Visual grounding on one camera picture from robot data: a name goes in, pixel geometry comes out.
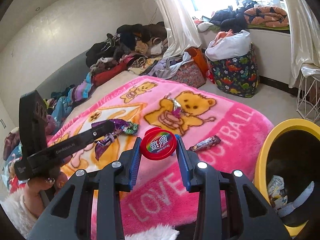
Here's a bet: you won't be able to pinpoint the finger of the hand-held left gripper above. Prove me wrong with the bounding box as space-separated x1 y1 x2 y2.
83 120 114 144

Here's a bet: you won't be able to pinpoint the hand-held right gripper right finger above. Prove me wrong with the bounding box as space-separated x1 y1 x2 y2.
174 135 293 240

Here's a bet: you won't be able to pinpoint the cream satin curtain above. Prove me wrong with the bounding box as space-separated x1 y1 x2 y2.
277 0 320 88

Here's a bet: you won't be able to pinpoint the white wire stool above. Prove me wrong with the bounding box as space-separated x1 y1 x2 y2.
296 64 320 123

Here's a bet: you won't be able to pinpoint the blue patterned clothes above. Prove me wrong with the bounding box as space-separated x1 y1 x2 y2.
42 92 75 128

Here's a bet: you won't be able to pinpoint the white cloth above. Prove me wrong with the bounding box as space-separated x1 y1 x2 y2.
197 22 214 32

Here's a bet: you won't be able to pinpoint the person's left hand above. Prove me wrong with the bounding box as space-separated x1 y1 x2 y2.
25 172 68 218

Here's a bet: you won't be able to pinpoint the white plastic bag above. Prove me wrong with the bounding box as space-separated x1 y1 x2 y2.
205 30 252 62

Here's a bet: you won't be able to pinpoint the dinosaur print fabric basket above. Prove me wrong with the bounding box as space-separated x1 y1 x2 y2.
209 44 260 98

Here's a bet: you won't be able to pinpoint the floral fabric basket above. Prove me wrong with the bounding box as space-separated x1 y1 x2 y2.
170 62 207 88

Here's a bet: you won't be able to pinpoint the beige bed sheet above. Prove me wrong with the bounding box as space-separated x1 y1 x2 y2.
62 70 140 120

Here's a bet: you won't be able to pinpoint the sheer white curtain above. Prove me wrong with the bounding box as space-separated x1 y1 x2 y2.
146 0 203 59

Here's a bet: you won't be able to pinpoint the green sill mat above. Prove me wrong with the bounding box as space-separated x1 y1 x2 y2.
246 24 290 32

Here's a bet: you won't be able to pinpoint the printed paper wrapper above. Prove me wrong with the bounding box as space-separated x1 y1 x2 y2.
267 175 288 208

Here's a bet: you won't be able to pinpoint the red plastic bottle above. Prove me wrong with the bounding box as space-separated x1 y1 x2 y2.
140 128 179 160

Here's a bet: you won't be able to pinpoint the grey white clothes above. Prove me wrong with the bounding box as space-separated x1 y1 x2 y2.
155 51 194 78

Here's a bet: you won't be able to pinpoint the dark candy bar wrapper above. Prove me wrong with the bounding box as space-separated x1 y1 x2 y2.
189 135 222 152

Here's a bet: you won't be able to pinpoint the yellow rimmed trash bin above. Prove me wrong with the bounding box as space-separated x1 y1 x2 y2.
252 119 320 239

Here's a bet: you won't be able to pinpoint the grey headboard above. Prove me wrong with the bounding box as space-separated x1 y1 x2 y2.
35 47 90 98

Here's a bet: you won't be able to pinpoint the orange bag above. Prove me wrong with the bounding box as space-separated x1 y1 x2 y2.
186 47 209 74

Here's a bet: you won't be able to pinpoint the person's left forearm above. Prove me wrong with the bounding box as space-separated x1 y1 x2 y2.
0 195 38 240

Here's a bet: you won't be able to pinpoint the orange patterned quilt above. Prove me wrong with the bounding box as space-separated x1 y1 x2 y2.
244 5 289 28

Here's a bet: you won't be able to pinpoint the silver pink candy wrapper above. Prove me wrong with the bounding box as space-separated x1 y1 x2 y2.
166 94 187 118

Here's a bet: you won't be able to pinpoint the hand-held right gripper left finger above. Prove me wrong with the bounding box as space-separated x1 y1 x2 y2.
26 137 143 240

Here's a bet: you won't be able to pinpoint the striped clothes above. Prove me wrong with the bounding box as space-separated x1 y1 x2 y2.
67 79 94 100

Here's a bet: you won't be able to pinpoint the dark jacket pile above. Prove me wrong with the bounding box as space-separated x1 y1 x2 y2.
209 0 258 33

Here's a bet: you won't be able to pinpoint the orange cloth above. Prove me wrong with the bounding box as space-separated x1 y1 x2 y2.
215 29 234 43

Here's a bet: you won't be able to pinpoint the red cloth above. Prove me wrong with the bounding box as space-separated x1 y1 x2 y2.
91 62 128 87

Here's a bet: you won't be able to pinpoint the green purple foil wrapper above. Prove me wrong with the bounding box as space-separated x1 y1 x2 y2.
91 119 139 135

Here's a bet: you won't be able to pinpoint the pink printed blanket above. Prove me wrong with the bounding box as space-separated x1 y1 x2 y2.
47 76 275 240

